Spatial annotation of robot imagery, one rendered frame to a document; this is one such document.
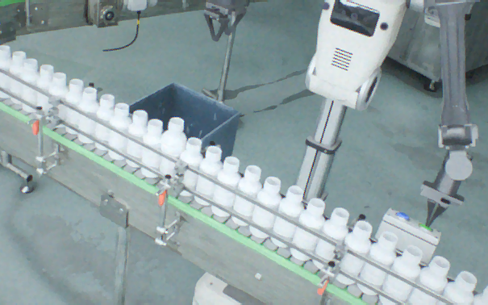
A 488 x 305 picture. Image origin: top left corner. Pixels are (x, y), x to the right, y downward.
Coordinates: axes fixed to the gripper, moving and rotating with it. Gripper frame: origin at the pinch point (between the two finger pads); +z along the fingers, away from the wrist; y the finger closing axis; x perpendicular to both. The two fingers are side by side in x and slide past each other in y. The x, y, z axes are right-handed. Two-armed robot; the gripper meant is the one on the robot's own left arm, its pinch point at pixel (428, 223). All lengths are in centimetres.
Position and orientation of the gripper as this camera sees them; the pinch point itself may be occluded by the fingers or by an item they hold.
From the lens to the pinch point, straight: 146.1
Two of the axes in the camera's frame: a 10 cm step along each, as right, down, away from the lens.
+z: -3.2, 9.2, 2.3
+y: 8.4, 3.9, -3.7
